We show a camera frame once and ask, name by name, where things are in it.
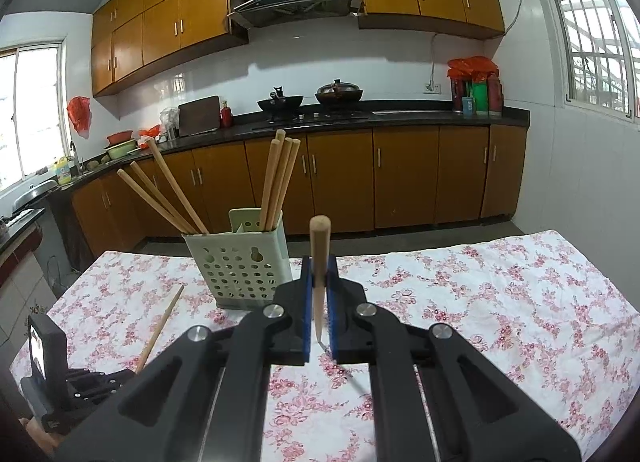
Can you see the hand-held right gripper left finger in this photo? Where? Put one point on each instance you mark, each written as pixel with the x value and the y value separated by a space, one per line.
pixel 307 312

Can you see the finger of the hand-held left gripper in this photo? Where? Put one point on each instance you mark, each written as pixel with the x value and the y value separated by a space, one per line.
pixel 100 384

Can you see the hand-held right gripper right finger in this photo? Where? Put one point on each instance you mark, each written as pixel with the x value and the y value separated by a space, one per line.
pixel 331 322

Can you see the wooden chopstick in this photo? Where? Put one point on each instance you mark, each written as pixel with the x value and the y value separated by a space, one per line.
pixel 160 327
pixel 320 267

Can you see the green perforated utensil holder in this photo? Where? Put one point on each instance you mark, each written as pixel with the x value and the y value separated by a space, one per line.
pixel 240 272

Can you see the bundle of wooden chopsticks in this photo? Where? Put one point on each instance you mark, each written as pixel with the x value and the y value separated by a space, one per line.
pixel 272 182

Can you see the floral tablecloth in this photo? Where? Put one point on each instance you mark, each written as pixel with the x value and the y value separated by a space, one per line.
pixel 475 312

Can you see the orange lower kitchen cabinets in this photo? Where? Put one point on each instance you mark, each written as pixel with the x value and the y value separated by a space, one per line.
pixel 405 177

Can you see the orange kitchen cabinets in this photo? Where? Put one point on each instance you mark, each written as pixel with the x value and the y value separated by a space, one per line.
pixel 160 27
pixel 405 177

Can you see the steel pan lid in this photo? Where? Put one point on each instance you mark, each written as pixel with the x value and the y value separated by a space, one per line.
pixel 35 194

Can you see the black gas stove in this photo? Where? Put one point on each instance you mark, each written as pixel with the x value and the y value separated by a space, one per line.
pixel 320 117

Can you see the black wok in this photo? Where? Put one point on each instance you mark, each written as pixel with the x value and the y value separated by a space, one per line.
pixel 280 103

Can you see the yellow detergent bottle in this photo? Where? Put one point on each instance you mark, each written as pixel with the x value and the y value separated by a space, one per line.
pixel 63 171

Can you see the small red bottle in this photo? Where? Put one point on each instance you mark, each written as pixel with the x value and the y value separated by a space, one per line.
pixel 226 116

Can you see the black kitchen countertop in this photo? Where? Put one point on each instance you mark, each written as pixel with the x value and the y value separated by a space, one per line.
pixel 400 118

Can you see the pot with steel lid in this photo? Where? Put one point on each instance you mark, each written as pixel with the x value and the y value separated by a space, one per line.
pixel 337 91

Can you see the dark cutting board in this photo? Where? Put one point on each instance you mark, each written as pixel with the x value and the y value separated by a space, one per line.
pixel 199 116

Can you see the sink faucet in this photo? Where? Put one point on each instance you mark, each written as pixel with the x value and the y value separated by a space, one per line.
pixel 76 157

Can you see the clear plastic bag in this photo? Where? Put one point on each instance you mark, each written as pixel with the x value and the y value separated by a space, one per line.
pixel 169 122

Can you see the green basin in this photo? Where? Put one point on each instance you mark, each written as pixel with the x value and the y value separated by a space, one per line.
pixel 121 149

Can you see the orange plastic bag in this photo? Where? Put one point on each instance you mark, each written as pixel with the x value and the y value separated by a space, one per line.
pixel 150 132

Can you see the red basin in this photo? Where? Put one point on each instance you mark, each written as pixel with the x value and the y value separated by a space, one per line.
pixel 119 136

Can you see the small blue cup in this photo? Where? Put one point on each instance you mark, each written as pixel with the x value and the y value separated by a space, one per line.
pixel 468 106

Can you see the tall red bottle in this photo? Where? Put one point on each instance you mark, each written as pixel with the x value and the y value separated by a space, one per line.
pixel 495 94
pixel 458 94

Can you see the red hanging plastic bag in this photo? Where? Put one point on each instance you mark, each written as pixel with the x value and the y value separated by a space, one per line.
pixel 79 114

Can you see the green container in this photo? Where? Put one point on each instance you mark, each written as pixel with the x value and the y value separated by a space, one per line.
pixel 480 98

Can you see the sliding window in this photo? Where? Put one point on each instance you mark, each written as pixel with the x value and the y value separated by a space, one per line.
pixel 35 112

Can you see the red bag over bottles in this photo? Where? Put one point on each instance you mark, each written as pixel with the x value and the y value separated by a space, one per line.
pixel 472 67

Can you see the orange upper kitchen cabinets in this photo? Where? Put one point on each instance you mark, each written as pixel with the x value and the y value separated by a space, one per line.
pixel 160 27

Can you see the barred window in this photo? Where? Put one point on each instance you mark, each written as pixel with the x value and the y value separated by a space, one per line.
pixel 595 27

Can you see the white wall socket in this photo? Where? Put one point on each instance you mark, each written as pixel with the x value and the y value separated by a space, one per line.
pixel 432 87

